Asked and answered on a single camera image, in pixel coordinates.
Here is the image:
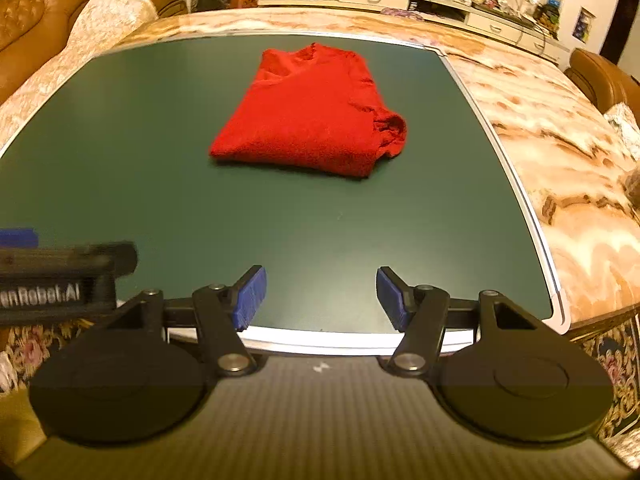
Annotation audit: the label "brown leather sofa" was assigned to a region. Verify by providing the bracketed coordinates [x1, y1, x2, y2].
[0, 0, 190, 106]

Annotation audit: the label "brown leather armchair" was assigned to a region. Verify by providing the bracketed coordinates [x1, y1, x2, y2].
[564, 49, 640, 116]

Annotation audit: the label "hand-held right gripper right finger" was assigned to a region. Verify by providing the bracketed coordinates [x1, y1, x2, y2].
[376, 266, 551, 378]

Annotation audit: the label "blue wall poster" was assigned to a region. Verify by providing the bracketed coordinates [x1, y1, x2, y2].
[572, 7, 596, 43]

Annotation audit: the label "green board with white frame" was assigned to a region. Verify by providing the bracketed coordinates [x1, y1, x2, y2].
[0, 34, 571, 356]

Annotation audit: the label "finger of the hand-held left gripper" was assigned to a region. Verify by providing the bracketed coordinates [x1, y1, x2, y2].
[0, 242, 138, 281]
[0, 229, 40, 248]

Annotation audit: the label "white lace sofa cover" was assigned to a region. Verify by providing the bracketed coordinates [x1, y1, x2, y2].
[602, 102, 640, 161]
[0, 0, 158, 146]

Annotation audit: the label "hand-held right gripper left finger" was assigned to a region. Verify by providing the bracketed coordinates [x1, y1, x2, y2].
[92, 265, 268, 378]

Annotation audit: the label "colourful snack packets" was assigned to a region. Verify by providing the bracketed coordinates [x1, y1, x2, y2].
[532, 0, 568, 28]

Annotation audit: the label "patterned carpet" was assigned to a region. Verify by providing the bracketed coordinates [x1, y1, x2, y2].
[0, 305, 640, 456]

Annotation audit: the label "red sweater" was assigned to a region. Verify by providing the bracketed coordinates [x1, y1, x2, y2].
[209, 44, 408, 179]

